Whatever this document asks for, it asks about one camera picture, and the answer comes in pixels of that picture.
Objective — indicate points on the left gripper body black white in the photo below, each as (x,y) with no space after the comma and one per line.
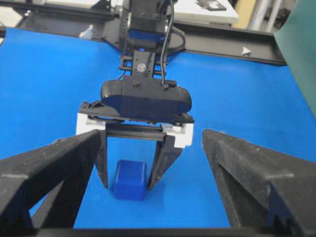
(96,115)

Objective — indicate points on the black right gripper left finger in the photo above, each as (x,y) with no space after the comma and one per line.
(41,190)

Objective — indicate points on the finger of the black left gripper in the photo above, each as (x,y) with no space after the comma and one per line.
(165,155)
(101,161)

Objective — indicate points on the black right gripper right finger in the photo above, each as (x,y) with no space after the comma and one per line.
(260,187)

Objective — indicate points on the blue block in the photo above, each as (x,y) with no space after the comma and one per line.
(130,180)

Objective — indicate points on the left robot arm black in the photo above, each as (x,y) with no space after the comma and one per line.
(151,20)

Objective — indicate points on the blue table cloth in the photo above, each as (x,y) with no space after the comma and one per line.
(44,78)

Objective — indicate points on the white table with papers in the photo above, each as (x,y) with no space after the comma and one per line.
(191,11)

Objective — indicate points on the green backdrop sheet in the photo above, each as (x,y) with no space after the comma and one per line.
(296,40)

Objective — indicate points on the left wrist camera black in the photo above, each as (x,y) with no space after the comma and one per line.
(146,100)

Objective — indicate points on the black aluminium table frame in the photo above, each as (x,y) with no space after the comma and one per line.
(222,37)

